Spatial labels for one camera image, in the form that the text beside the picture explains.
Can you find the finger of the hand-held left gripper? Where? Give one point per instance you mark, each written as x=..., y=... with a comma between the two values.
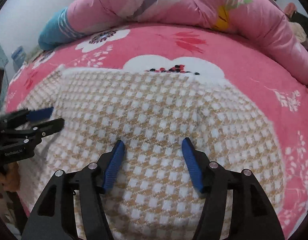
x=49, y=126
x=40, y=112

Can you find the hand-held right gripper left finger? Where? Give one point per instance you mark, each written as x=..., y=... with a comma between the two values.
x=114, y=165

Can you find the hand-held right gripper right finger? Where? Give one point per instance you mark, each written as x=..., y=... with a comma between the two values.
x=192, y=165

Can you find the beige white houndstooth knit coat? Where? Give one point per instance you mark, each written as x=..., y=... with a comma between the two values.
x=156, y=110

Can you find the person's left hand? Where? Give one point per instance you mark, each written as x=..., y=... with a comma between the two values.
x=8, y=177

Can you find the blue water jug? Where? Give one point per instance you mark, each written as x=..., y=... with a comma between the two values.
x=18, y=56

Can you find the blue striped pillow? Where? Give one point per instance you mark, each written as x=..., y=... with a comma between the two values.
x=54, y=30

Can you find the pink floral bed blanket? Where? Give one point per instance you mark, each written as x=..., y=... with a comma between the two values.
x=243, y=62

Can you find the pink floral quilt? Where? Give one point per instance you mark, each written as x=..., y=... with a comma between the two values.
x=256, y=17

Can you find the beige garment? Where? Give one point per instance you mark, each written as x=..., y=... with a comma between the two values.
x=299, y=31

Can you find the black bed headboard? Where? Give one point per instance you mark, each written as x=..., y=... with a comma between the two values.
x=303, y=18

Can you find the pink garment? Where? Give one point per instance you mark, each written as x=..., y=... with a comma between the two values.
x=291, y=8

